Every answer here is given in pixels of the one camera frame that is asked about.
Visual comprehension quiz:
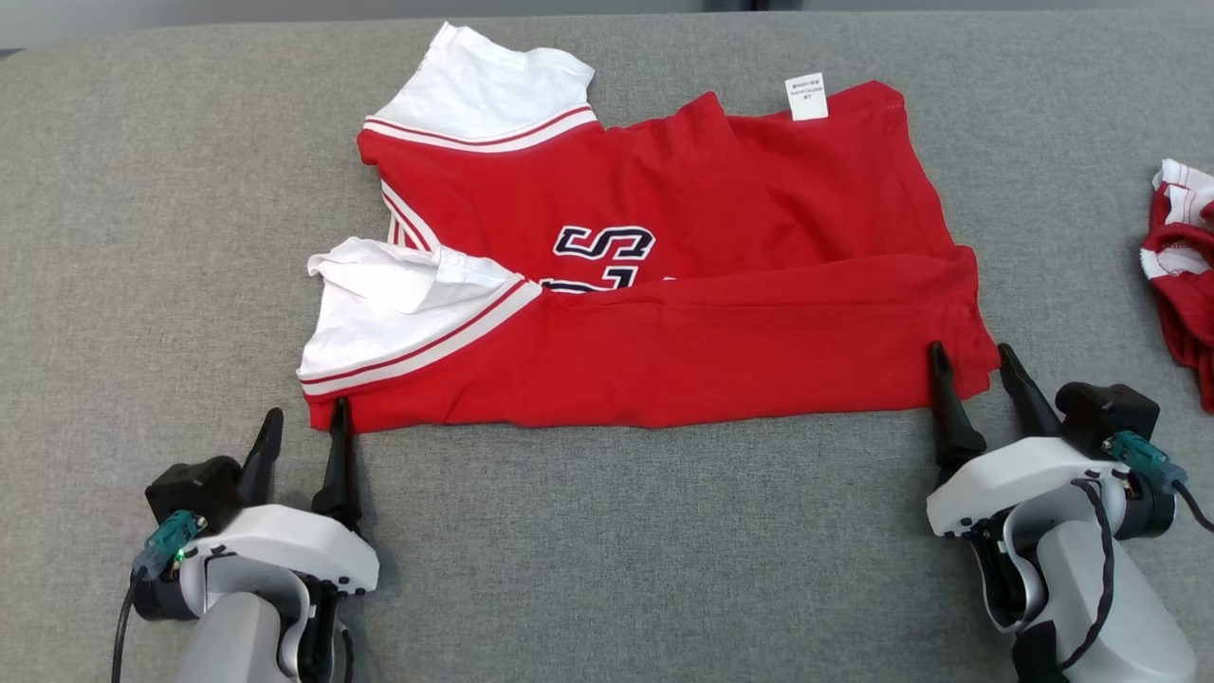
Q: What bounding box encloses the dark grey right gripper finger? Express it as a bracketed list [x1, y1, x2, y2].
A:
[997, 343, 1062, 440]
[928, 341, 988, 481]

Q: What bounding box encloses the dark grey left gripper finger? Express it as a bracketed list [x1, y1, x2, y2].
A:
[237, 408, 285, 508]
[311, 398, 363, 532]

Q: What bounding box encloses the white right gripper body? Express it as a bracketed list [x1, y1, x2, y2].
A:
[927, 435, 1131, 538]

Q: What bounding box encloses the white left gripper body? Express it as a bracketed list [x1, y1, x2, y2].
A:
[182, 504, 381, 599]

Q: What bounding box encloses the red jersey with white sleeves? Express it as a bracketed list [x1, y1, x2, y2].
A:
[297, 21, 1002, 434]

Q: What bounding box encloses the red and white crumpled garment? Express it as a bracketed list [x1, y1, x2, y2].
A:
[1141, 158, 1214, 415]

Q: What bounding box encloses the teal right camera connector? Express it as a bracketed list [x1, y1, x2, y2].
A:
[1102, 432, 1188, 491]

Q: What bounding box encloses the teal camera connector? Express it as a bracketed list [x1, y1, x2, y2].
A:
[1102, 432, 1188, 491]
[132, 510, 207, 582]

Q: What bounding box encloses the teal left camera connector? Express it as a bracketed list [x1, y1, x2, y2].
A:
[132, 510, 207, 582]

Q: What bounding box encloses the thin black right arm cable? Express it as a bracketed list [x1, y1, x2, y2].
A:
[1053, 479, 1117, 672]

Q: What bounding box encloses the black right camera cable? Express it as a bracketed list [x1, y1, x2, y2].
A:
[1170, 479, 1214, 534]

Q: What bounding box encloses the black camera cable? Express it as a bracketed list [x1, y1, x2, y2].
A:
[1170, 479, 1214, 534]
[111, 577, 140, 683]

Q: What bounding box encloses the black left camera cable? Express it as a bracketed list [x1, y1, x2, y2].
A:
[111, 577, 140, 683]

